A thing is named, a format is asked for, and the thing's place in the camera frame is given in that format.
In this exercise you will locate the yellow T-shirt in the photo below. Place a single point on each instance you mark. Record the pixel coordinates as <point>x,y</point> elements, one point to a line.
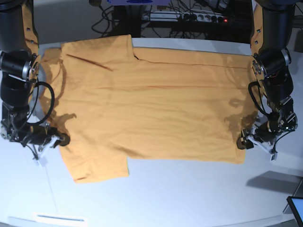
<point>117,101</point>

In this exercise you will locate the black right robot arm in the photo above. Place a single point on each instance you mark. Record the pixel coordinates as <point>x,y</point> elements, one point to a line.
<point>19,85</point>

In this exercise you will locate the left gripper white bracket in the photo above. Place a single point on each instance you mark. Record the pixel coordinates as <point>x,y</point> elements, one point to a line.
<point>249,138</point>

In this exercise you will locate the white power strip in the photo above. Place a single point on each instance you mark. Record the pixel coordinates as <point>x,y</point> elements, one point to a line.
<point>172,16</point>

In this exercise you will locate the white flat strip on table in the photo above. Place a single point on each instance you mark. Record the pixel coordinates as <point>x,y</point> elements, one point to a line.
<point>45,216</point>

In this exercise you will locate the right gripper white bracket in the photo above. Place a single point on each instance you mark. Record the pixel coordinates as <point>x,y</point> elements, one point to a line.
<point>41,150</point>

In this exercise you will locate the tablet screen with stand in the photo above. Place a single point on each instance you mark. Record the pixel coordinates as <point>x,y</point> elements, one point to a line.
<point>295,204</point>

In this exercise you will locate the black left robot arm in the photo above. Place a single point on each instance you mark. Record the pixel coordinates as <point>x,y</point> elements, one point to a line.
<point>272,22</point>

